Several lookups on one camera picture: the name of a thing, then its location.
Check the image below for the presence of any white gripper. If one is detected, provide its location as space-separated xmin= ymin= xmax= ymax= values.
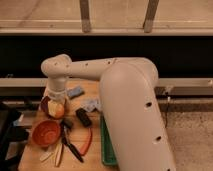
xmin=47 ymin=77 xmax=67 ymax=100

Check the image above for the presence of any orange apple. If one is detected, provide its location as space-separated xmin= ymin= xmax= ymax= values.
xmin=48 ymin=101 xmax=64 ymax=119

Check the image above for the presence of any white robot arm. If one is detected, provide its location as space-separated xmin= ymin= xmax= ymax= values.
xmin=41 ymin=54 xmax=176 ymax=171

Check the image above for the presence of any purple bowl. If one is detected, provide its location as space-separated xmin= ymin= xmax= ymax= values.
xmin=40 ymin=96 xmax=50 ymax=115

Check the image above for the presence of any red bowl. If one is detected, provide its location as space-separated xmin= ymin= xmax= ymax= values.
xmin=32 ymin=120 xmax=61 ymax=147

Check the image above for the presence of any blue sponge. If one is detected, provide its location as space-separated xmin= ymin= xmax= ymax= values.
xmin=67 ymin=86 xmax=84 ymax=99

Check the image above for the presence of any black rectangular block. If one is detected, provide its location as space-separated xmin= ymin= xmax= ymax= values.
xmin=76 ymin=108 xmax=92 ymax=127

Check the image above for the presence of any grey crumpled cloth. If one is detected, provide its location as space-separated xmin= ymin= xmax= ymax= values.
xmin=83 ymin=99 xmax=101 ymax=112

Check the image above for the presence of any cream wooden knife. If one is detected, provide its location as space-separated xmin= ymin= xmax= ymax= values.
xmin=54 ymin=141 xmax=63 ymax=167

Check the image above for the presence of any black chair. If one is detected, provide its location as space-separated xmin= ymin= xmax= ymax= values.
xmin=0 ymin=102 xmax=29 ymax=171

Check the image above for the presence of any small cream utensil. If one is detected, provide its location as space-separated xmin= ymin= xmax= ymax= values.
xmin=39 ymin=152 xmax=53 ymax=162

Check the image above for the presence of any green plastic tray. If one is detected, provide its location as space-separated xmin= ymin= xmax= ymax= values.
xmin=100 ymin=116 xmax=117 ymax=166

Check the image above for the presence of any black handled utensil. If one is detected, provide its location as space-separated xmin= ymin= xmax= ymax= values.
xmin=60 ymin=122 xmax=84 ymax=163

